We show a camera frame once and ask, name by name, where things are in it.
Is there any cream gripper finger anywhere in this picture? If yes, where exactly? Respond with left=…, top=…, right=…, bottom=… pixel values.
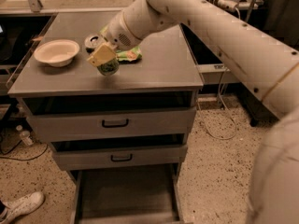
left=87, top=42, right=116, bottom=67

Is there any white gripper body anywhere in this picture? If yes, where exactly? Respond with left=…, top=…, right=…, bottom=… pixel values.
left=106, top=12, right=141, bottom=50

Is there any green soda can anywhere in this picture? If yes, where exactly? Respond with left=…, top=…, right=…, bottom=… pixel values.
left=84, top=34, right=119, bottom=76

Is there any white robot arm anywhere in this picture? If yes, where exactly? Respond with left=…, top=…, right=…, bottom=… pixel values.
left=88, top=0, right=299, bottom=224

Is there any grey top drawer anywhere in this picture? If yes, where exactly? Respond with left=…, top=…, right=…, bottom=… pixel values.
left=26, top=91, right=195, bottom=142

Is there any grey drawer cabinet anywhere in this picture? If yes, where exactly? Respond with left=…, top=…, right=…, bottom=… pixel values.
left=7, top=9, right=205, bottom=224

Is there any grey middle drawer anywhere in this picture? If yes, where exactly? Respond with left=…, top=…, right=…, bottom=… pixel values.
left=52, top=134, right=187, bottom=171

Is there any green chip bag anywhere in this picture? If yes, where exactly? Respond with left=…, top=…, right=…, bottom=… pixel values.
left=100, top=26, right=142, bottom=63

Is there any white paper bowl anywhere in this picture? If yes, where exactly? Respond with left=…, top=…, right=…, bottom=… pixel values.
left=34, top=39, right=80, bottom=67

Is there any white power strip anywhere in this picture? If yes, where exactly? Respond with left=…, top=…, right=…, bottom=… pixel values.
left=218, top=0, right=237, bottom=12

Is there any clear plastic bottle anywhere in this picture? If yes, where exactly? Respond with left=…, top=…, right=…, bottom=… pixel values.
left=16, top=125, right=34, bottom=146

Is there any white sneaker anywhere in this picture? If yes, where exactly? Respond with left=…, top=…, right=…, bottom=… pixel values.
left=0, top=191, right=45, bottom=224

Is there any white power cable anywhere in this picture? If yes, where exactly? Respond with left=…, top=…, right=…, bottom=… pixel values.
left=197, top=68, right=238, bottom=141

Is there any black floor cable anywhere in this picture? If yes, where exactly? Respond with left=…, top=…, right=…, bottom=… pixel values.
left=0, top=126, right=50, bottom=161

